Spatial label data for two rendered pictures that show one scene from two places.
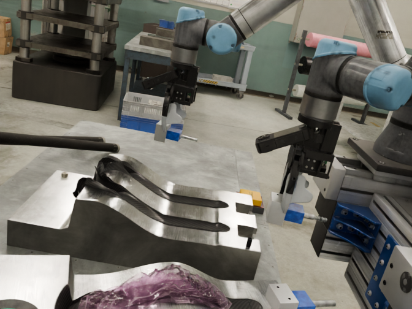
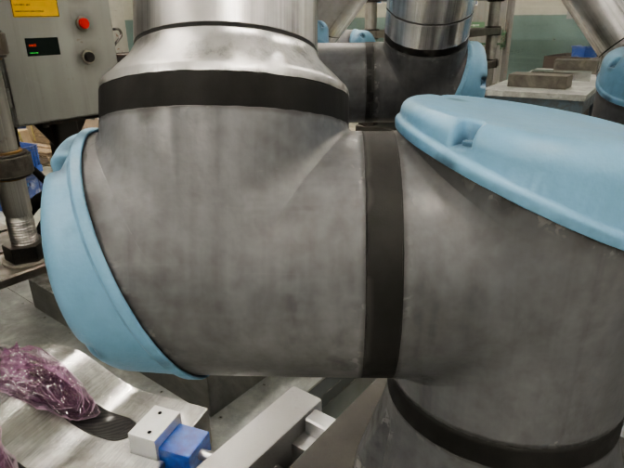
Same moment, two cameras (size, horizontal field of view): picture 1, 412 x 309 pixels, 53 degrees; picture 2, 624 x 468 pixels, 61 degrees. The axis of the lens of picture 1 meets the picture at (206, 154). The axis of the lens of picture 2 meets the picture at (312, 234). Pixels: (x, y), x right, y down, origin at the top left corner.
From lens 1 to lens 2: 0.73 m
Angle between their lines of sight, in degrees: 38
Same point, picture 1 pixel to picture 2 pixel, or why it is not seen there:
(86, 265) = (71, 340)
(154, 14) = (567, 40)
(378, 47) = (582, 17)
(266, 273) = (264, 404)
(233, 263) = not seen: hidden behind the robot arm
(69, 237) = not seen: hidden behind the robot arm
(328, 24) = not seen: outside the picture
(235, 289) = (132, 403)
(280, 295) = (145, 423)
